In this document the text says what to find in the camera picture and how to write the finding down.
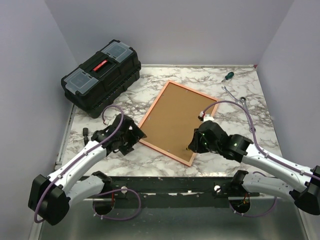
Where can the red wooden picture frame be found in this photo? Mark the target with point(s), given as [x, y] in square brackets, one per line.
[170, 121]

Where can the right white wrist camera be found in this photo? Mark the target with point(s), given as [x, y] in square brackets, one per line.
[203, 117]

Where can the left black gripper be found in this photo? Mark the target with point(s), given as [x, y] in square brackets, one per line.
[136, 135]

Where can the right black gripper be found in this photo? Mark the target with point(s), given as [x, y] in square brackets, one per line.
[195, 145]

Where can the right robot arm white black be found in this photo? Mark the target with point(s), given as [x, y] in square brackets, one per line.
[296, 183]

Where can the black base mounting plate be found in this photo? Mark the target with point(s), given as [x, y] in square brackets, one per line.
[131, 199]

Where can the silver ratchet wrench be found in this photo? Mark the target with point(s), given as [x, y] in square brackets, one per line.
[243, 101]

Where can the small silver open wrench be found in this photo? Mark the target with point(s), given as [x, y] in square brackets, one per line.
[230, 94]

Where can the aluminium rail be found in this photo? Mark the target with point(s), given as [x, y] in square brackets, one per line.
[218, 187]

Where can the black plastic toolbox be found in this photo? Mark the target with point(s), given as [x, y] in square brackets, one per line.
[97, 82]

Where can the green handled screwdriver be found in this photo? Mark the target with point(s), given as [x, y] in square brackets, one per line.
[229, 76]

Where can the small black cylinder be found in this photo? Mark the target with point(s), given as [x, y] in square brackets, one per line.
[85, 134]

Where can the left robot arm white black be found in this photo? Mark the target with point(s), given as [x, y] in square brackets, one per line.
[52, 196]

